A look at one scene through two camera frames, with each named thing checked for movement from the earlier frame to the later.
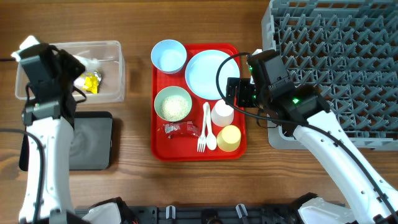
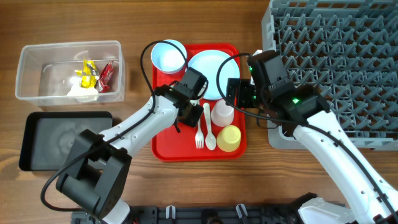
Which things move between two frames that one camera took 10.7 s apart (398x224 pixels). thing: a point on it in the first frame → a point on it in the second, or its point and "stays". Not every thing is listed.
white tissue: (90, 64) → (82, 94)
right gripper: (244, 85) stays
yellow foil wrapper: (92, 81) stays
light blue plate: (201, 73) stays
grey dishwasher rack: (347, 50) stays
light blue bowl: (168, 56) stays
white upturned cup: (222, 114) stays
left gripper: (68, 60) → (193, 118)
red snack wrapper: (190, 127) → (106, 76)
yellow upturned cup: (229, 139) stays
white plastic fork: (201, 140) → (199, 136)
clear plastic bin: (103, 81) stays
